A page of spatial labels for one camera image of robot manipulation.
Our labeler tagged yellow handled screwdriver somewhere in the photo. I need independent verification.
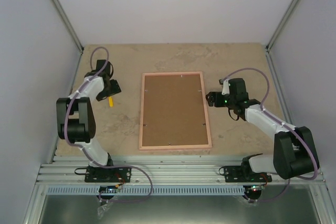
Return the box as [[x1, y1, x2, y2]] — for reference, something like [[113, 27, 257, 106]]
[[108, 97, 114, 108]]

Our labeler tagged pink picture frame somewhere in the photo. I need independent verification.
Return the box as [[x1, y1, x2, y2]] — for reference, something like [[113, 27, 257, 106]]
[[138, 71, 213, 151]]

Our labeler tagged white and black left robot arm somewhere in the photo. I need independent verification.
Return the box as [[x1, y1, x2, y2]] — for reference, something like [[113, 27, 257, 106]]
[[56, 60, 121, 182]]

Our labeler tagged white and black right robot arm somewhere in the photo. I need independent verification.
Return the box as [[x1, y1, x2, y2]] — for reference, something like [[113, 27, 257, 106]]
[[205, 78, 319, 182]]

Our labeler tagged clear plastic bag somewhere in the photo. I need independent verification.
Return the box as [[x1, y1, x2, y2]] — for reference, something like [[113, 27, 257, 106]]
[[97, 202, 110, 220]]

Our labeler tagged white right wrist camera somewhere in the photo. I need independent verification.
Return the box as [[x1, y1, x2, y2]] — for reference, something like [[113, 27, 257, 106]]
[[219, 78, 230, 95]]

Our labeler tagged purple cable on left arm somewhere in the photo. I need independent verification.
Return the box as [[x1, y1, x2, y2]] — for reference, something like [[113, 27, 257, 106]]
[[64, 47, 154, 204]]

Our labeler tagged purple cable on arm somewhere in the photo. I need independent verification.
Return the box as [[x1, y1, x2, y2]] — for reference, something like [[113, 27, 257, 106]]
[[64, 47, 154, 204], [223, 68, 321, 204]]

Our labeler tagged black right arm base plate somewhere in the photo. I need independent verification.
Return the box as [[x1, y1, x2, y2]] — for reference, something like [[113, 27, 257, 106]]
[[218, 166, 272, 184]]

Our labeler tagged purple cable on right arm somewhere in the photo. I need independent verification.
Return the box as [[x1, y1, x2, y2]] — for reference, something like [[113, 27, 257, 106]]
[[223, 68, 321, 204]]

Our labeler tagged left aluminium corner post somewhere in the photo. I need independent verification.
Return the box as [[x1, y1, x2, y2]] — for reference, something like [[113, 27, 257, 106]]
[[50, 0, 84, 53]]

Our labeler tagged aluminium corner post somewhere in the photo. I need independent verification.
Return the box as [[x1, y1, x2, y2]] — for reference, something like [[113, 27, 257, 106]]
[[265, 0, 317, 51], [50, 0, 84, 53]]

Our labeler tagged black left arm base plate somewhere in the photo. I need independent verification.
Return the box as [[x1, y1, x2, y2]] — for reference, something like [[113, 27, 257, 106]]
[[84, 166, 132, 184]]

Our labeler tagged aluminium rail mounting base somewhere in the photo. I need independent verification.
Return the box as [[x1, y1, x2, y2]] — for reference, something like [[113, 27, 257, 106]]
[[36, 155, 326, 186]]

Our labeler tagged right aluminium corner post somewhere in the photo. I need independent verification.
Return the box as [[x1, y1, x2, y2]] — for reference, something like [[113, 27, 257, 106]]
[[265, 0, 317, 51]]

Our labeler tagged grey slotted cable duct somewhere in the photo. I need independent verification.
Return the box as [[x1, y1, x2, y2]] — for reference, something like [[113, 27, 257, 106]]
[[46, 185, 262, 196]]

